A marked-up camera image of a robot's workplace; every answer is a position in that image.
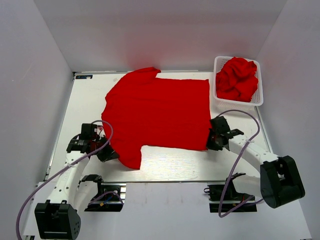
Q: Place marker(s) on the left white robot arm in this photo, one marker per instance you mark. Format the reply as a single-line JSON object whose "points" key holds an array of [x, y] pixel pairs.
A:
{"points": [[58, 217]]}

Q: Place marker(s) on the red t shirt pile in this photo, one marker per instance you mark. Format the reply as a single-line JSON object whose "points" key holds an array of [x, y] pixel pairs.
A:
{"points": [[237, 80]]}

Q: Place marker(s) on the white plastic basket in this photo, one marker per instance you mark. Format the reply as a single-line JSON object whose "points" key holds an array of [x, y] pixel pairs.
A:
{"points": [[257, 98]]}

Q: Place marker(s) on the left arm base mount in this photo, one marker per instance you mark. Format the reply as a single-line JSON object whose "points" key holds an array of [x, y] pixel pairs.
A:
{"points": [[109, 198]]}

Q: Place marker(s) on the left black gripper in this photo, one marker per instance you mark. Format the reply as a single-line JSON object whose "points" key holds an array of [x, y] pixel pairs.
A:
{"points": [[110, 154]]}

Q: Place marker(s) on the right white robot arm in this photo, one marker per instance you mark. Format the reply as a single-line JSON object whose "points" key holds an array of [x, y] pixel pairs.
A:
{"points": [[279, 181]]}

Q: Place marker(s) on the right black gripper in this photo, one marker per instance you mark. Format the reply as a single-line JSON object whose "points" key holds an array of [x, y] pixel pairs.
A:
{"points": [[210, 145]]}

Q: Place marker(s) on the blue table label sticker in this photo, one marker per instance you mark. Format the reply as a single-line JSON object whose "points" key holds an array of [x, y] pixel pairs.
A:
{"points": [[83, 77]]}

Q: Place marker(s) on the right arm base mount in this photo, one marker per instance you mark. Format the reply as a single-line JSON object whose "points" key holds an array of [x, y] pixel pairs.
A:
{"points": [[231, 199]]}

